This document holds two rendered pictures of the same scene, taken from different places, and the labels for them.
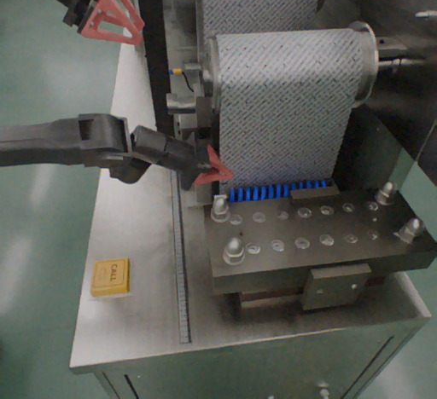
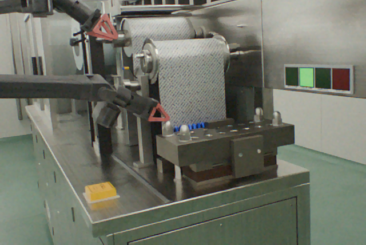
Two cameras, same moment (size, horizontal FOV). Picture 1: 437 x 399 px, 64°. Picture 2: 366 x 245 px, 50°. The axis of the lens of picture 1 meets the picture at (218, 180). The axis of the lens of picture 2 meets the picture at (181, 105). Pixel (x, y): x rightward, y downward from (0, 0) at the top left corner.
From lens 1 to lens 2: 77 cm
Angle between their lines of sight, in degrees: 38
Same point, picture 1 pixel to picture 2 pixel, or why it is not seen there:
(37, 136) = (68, 78)
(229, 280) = (186, 149)
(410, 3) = (233, 27)
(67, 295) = not seen: outside the picture
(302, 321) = (237, 184)
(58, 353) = not seen: outside the picture
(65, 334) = not seen: outside the picture
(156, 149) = (127, 93)
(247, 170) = (177, 114)
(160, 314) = (144, 198)
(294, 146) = (200, 95)
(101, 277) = (95, 189)
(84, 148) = (94, 83)
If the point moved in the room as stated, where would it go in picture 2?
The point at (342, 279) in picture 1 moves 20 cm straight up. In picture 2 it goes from (249, 142) to (246, 72)
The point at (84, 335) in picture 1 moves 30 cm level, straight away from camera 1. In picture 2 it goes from (95, 212) to (16, 196)
